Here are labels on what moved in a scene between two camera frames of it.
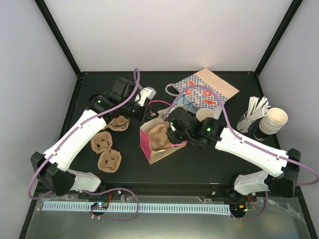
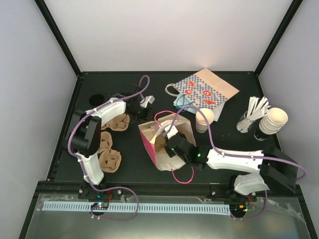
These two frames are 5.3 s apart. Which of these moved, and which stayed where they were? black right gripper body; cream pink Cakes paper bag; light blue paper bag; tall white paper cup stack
Moved: cream pink Cakes paper bag; black right gripper body
Stayed: light blue paper bag; tall white paper cup stack
